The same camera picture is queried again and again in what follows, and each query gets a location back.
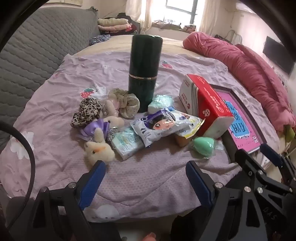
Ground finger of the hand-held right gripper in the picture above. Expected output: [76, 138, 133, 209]
[260, 144, 296, 184]
[235, 149, 290, 195]

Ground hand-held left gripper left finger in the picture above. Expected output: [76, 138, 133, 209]
[7, 160, 121, 241]

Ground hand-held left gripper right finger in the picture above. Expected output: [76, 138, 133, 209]
[171, 160, 271, 241]

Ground cream plush bunny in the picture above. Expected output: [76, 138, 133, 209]
[84, 128, 115, 165]

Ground green makeup sponge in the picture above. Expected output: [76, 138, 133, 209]
[188, 136, 219, 160]

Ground tan soft block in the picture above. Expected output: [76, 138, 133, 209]
[174, 133, 192, 147]

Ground green floral tissue pack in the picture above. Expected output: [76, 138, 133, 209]
[110, 131, 145, 161]
[147, 95, 174, 114]

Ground silver glitter hair clip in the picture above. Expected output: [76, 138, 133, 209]
[106, 126, 119, 141]

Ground purple bow scrunchie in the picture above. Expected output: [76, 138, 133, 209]
[80, 119, 110, 141]

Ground yellow edged wet wipes packet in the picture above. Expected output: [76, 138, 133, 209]
[171, 110, 206, 139]

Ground cream plush hair tie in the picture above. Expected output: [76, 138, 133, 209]
[103, 116, 125, 129]

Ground cartoon face wet wipes packet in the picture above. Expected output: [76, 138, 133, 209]
[130, 107, 195, 147]

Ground leopard print scrunchie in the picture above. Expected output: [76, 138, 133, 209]
[70, 97, 104, 128]

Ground red and white box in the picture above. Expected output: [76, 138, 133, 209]
[179, 74, 235, 139]

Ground pink scrunchie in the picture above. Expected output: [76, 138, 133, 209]
[100, 98, 121, 116]

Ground beige floral scrunchie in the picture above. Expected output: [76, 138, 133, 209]
[108, 88, 141, 118]

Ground dark green cylinder container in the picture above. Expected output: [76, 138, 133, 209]
[128, 34, 163, 113]

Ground yellow green cloth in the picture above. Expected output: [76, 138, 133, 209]
[283, 125, 296, 153]

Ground purple strawberry print blanket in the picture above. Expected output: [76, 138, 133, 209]
[0, 52, 281, 220]

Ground pink duvet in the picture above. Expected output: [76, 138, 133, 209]
[183, 31, 296, 132]

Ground beige bed sheet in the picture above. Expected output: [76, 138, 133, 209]
[74, 35, 208, 58]

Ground grey quilted headboard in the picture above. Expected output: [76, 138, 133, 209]
[0, 8, 100, 151]

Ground dark floral cloth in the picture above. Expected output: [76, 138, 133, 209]
[89, 34, 111, 45]

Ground cream curtain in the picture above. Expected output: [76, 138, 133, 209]
[195, 0, 220, 35]
[125, 0, 167, 35]

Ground folded clothes stack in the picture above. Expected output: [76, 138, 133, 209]
[97, 17, 133, 35]

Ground clothes on windowsill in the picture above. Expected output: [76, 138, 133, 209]
[151, 19, 197, 32]

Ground window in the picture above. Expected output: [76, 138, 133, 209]
[164, 0, 199, 25]

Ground black cable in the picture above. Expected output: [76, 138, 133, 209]
[0, 120, 36, 197]

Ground black wall television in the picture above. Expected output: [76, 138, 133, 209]
[262, 36, 295, 75]

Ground white wire rack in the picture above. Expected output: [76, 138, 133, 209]
[225, 29, 243, 45]

